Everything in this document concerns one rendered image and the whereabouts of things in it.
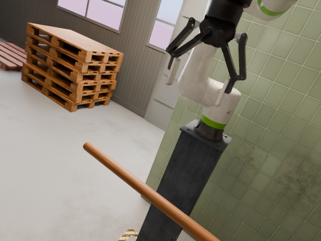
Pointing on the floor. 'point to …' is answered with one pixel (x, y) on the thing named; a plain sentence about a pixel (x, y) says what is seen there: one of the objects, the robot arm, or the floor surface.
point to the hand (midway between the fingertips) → (193, 90)
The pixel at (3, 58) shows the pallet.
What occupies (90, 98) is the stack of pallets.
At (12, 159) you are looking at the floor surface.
